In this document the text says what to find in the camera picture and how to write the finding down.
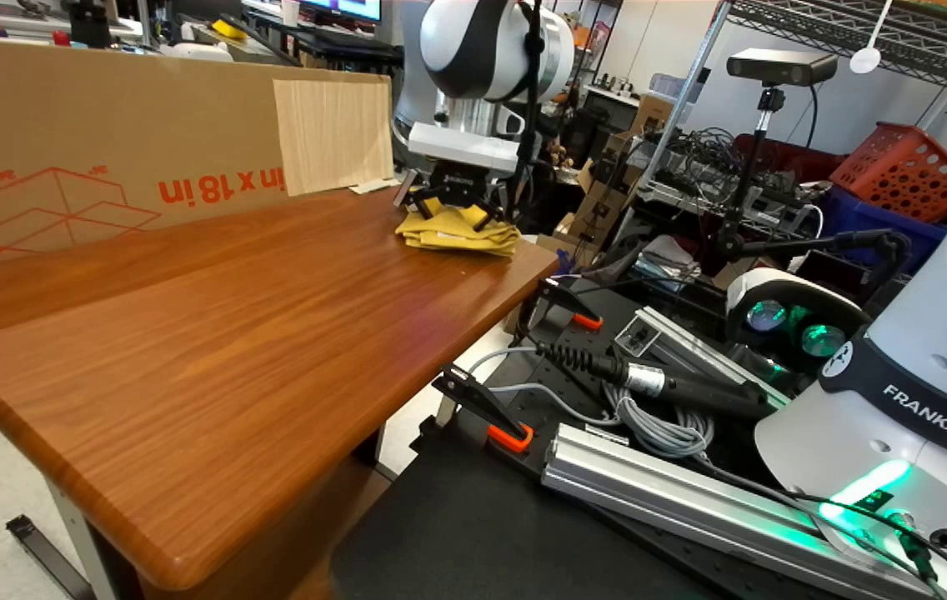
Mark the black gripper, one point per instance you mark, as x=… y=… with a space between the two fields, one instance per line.
x=460 y=185

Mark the yellow cloth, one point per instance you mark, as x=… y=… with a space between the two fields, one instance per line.
x=458 y=232

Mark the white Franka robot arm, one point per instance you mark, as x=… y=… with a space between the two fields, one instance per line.
x=917 y=368

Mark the small brown cardboard box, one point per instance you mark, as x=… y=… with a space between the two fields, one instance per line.
x=597 y=212

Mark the light wood panel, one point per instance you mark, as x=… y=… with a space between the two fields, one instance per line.
x=332 y=131

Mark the grey office chair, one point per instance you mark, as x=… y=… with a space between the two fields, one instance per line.
x=406 y=67

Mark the computer monitor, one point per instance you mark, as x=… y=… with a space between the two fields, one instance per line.
x=342 y=7

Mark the black mat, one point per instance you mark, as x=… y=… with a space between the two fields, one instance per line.
x=476 y=533

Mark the white VR headset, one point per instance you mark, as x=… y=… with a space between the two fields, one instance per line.
x=795 y=317

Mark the large brown cardboard box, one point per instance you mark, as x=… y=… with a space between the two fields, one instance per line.
x=84 y=143

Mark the blue plastic bin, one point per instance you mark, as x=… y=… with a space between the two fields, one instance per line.
x=873 y=217

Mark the white hanging ladle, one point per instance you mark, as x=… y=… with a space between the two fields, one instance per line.
x=866 y=53

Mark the red plastic basket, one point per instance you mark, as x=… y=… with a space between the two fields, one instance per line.
x=900 y=170

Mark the grey table leg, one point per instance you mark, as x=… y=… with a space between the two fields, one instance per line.
x=79 y=543

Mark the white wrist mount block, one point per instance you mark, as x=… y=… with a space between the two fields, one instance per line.
x=460 y=143

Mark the silver metal bracket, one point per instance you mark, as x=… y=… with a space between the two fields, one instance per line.
x=685 y=347

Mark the black camera stand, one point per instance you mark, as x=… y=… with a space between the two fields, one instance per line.
x=755 y=168

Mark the aluminium rail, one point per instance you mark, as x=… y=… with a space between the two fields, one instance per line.
x=676 y=489

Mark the black camera on stand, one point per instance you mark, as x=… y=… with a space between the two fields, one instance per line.
x=781 y=63

